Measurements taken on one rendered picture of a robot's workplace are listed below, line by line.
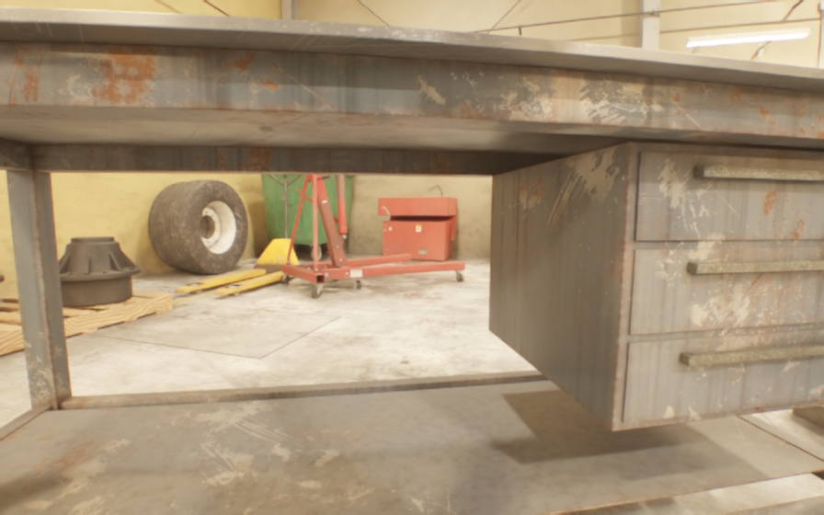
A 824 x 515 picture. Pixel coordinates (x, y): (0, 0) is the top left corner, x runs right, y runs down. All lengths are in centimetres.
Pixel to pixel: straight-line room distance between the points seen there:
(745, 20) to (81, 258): 749
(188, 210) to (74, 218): 102
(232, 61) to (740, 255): 72
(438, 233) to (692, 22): 437
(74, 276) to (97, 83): 263
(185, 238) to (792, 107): 452
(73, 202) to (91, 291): 197
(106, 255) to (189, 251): 164
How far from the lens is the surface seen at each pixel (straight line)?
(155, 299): 327
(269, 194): 621
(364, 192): 691
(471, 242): 641
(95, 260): 315
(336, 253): 382
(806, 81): 70
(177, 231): 471
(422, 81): 46
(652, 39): 667
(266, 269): 467
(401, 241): 595
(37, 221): 128
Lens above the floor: 69
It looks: 6 degrees down
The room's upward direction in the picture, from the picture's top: straight up
